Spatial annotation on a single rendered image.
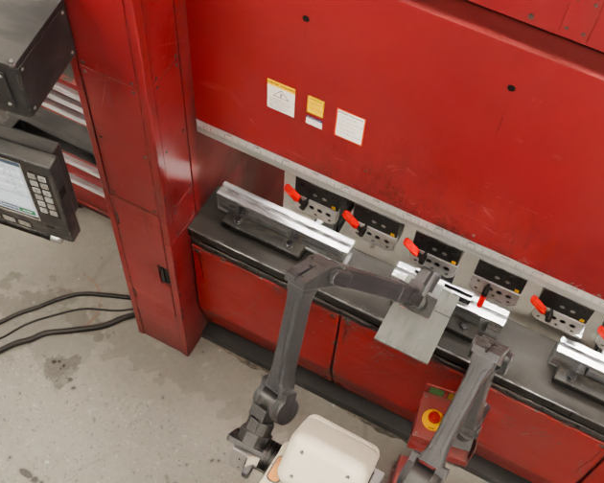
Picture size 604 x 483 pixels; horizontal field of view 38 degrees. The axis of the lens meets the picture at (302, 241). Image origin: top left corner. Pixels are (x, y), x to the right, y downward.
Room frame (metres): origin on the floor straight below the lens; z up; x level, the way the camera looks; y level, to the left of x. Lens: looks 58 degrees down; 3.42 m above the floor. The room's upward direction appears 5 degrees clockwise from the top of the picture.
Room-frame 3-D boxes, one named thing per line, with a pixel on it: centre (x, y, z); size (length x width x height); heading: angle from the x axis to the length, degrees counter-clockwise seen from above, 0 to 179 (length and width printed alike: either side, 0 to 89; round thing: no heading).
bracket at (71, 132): (1.69, 0.86, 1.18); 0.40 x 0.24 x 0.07; 66
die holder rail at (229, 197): (1.64, 0.06, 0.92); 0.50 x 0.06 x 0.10; 66
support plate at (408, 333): (1.29, -0.38, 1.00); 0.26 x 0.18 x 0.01; 156
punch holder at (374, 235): (1.51, -0.23, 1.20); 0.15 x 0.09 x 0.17; 66
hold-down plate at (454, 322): (1.35, -0.45, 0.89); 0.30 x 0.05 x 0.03; 66
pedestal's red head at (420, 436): (1.04, -0.51, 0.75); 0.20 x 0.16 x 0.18; 75
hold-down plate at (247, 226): (1.61, 0.13, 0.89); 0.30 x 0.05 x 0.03; 66
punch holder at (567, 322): (1.27, -0.78, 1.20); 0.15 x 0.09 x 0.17; 66
